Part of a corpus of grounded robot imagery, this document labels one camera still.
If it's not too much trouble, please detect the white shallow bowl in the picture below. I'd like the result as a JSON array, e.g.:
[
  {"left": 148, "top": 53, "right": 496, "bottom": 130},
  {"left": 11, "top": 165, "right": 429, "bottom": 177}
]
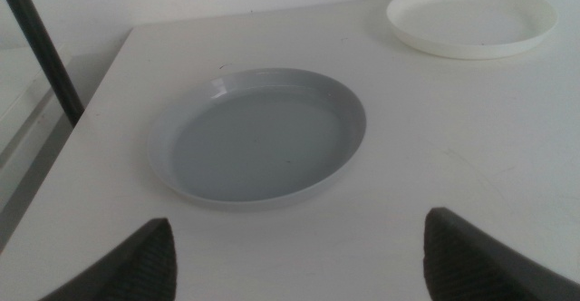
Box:
[{"left": 386, "top": 0, "right": 559, "bottom": 61}]

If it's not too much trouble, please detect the black slanted pole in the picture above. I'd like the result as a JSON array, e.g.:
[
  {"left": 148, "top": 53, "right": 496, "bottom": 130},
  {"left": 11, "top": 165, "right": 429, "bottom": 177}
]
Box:
[{"left": 0, "top": 0, "right": 86, "bottom": 128}]

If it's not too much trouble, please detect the grey shallow bowl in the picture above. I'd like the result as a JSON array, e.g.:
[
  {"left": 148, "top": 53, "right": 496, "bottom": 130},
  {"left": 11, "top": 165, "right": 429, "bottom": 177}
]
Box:
[{"left": 147, "top": 67, "right": 368, "bottom": 211}]

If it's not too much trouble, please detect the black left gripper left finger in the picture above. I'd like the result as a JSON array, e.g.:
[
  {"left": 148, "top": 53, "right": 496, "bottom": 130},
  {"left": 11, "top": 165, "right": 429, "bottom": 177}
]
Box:
[{"left": 38, "top": 218, "right": 179, "bottom": 301}]

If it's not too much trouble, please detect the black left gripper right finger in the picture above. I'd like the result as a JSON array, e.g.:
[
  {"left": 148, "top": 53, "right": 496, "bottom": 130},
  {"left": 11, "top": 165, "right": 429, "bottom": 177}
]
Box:
[{"left": 422, "top": 207, "right": 580, "bottom": 301}]

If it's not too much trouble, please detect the white low shelf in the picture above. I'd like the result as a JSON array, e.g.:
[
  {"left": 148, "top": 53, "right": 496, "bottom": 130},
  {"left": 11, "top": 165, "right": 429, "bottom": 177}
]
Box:
[{"left": 0, "top": 42, "right": 76, "bottom": 211}]

